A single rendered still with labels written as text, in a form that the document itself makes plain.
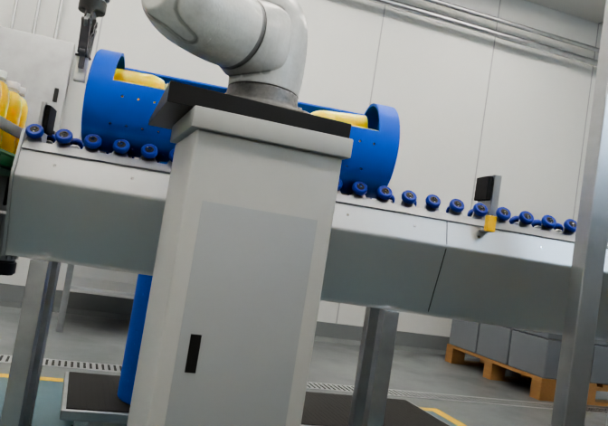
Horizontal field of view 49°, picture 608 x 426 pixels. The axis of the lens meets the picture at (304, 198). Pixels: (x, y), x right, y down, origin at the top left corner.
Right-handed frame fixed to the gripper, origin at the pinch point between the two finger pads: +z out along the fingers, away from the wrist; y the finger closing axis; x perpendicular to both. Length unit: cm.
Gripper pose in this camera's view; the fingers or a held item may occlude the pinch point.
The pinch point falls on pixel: (80, 69)
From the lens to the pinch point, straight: 198.9
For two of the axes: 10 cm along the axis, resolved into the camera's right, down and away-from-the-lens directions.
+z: -1.5, 9.9, -0.7
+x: 9.7, 1.6, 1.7
